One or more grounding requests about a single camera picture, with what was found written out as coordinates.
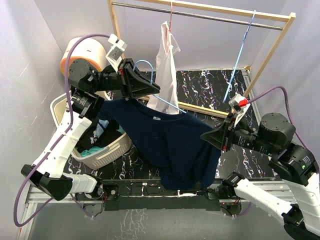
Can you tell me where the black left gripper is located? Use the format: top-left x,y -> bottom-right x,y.
88,57 -> 160,100

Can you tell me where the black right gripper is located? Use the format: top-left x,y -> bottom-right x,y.
199,112 -> 275,156

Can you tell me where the light blue wire hanger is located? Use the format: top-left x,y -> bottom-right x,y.
133,59 -> 187,115

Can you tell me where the white t shirt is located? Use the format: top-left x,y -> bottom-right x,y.
147,22 -> 181,115

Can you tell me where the navy blue t shirt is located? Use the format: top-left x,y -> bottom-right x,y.
98,99 -> 221,190

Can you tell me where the black printed t shirt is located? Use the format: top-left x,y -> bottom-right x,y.
75,118 -> 123,152

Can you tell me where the pink wire hanger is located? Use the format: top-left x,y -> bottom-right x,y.
165,0 -> 173,46

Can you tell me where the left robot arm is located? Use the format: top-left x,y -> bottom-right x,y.
21,58 -> 161,201

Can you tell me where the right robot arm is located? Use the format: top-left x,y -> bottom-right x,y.
200,113 -> 320,240

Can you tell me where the cream orange yellow drawer box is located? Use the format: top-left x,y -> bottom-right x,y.
60,37 -> 107,75

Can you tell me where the teal garment in basket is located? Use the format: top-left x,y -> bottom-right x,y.
76,124 -> 125,158

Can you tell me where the white plastic laundry basket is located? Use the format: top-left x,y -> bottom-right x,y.
50,93 -> 132,170

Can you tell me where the wooden clothes rack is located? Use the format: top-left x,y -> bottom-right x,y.
106,0 -> 297,119

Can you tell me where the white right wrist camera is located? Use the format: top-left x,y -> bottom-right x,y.
228,93 -> 251,127

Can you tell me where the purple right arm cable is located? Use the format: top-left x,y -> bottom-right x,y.
247,85 -> 320,176

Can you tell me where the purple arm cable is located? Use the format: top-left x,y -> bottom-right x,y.
12,33 -> 111,228
247,85 -> 320,176

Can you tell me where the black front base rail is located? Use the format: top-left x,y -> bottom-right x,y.
102,179 -> 220,212

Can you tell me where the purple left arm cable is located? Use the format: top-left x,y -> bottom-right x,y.
12,33 -> 111,228

